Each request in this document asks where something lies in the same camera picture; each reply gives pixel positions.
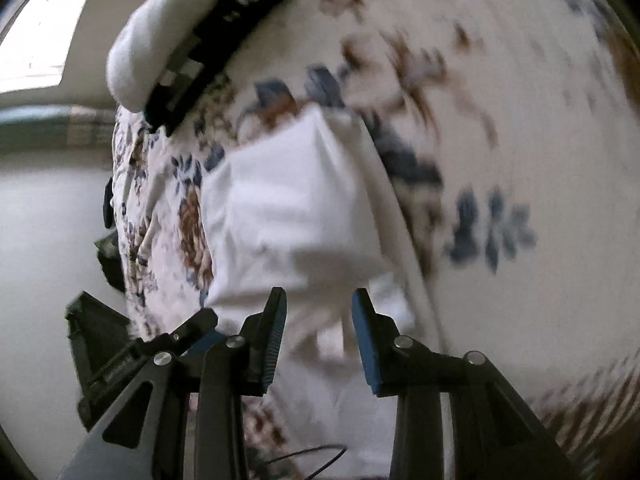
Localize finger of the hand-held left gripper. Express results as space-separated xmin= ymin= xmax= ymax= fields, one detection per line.
xmin=134 ymin=307 xmax=226 ymax=361

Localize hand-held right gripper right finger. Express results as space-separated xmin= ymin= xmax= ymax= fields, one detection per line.
xmin=351 ymin=287 xmax=576 ymax=480

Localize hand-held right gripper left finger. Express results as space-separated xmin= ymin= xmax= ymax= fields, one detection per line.
xmin=57 ymin=287 xmax=288 ymax=480

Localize white t-shirt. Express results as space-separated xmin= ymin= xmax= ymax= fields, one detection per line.
xmin=199 ymin=104 xmax=448 ymax=480

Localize dark patterned folded clothes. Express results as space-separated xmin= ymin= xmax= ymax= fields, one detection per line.
xmin=142 ymin=0 xmax=287 ymax=137

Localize black object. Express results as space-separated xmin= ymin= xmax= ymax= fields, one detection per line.
xmin=102 ymin=177 xmax=116 ymax=229

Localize green striped curtain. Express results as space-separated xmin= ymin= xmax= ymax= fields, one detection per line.
xmin=0 ymin=104 xmax=119 ymax=155

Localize floral bedsheet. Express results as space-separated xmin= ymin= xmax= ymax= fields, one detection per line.
xmin=110 ymin=0 xmax=640 ymax=480

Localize white folded garment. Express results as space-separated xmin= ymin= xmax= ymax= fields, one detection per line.
xmin=106 ymin=0 xmax=223 ymax=113

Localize barred window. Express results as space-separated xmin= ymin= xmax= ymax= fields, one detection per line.
xmin=0 ymin=0 xmax=97 ymax=94

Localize black cable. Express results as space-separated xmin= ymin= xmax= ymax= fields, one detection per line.
xmin=260 ymin=444 xmax=349 ymax=480

